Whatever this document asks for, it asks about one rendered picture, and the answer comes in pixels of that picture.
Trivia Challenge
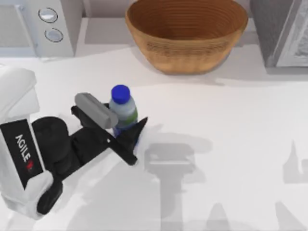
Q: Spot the round microwave knob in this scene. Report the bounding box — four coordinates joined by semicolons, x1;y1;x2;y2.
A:
38;7;59;23
44;27;64;43

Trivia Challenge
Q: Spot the brown woven basket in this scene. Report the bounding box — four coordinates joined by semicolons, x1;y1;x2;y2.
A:
125;0;249;76

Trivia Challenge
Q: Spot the blue capped clear bottle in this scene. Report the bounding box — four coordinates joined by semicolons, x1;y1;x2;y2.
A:
109;84;141;148

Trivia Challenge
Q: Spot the pale microwave oven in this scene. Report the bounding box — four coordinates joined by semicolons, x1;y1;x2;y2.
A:
0;0;84;59

